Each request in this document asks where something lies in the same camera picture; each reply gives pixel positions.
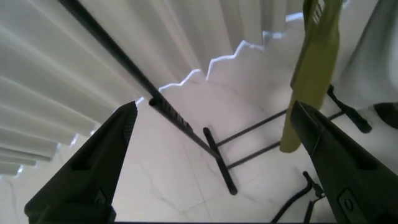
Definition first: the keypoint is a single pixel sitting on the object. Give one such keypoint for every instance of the green long-sleeved shirt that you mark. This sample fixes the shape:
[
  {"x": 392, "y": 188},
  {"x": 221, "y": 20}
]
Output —
[{"x": 314, "y": 77}]

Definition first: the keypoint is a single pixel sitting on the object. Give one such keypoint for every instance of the white curtain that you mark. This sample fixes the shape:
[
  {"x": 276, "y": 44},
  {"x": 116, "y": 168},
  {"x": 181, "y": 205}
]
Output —
[{"x": 62, "y": 77}]

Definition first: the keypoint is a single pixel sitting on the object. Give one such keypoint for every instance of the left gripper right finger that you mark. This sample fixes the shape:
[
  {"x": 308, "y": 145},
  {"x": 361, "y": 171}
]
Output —
[{"x": 357, "y": 186}]

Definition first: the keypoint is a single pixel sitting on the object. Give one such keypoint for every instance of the pale grey shorts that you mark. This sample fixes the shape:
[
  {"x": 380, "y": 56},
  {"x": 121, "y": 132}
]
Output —
[{"x": 373, "y": 62}]

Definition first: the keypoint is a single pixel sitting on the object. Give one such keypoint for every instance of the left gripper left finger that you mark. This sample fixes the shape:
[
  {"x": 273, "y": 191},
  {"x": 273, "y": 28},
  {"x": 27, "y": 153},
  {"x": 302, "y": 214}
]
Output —
[{"x": 84, "y": 186}]

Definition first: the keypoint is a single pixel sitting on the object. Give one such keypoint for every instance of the black clothes rack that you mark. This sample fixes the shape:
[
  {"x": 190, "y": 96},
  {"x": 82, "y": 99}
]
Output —
[{"x": 124, "y": 60}]

